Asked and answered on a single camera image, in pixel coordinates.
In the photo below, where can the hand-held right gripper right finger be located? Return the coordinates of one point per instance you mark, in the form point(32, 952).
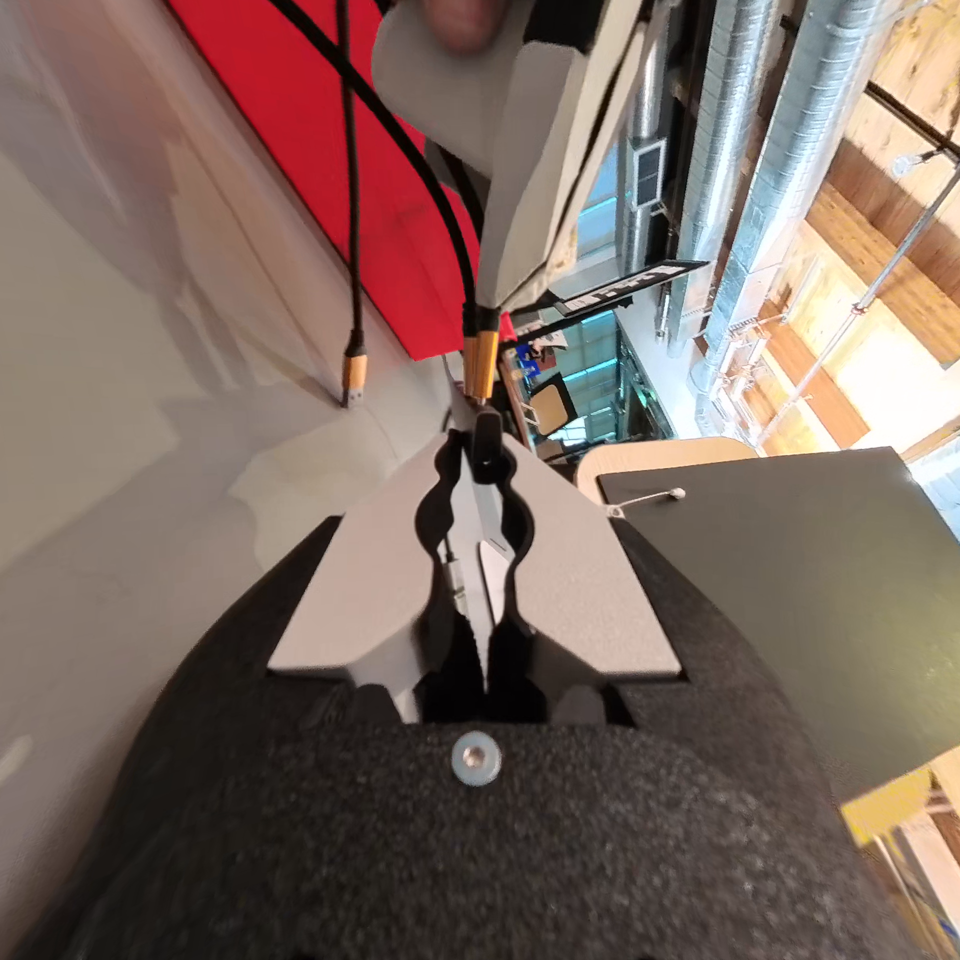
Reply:
point(592, 585)

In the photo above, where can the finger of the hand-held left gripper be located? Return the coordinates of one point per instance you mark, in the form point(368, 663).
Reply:
point(540, 150)
point(442, 161)

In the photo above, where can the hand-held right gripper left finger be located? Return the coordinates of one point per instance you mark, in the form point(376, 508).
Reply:
point(360, 585)

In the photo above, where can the grey USB hub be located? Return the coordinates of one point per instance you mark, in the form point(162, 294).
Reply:
point(487, 442)

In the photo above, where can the grey desk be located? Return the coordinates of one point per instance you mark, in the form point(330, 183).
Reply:
point(112, 375)

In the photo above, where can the person's left hand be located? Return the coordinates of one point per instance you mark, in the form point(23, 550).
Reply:
point(461, 22)

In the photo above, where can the white air vent grille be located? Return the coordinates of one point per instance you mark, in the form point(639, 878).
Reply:
point(647, 174)

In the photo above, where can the red plastic bin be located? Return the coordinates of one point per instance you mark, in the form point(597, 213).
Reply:
point(300, 112)

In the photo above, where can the black framed marker sign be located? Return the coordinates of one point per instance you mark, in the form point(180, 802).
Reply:
point(637, 285)

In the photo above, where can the black panel wooden edge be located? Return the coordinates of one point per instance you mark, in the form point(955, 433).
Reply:
point(787, 600)

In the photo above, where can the metal ceiling pipe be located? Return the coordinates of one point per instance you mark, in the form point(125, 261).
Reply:
point(862, 304)

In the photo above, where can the hanging light bulb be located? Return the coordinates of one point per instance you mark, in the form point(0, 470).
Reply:
point(904, 163)

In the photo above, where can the silver ventilation duct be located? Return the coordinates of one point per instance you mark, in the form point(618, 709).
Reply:
point(810, 150)
point(720, 112)

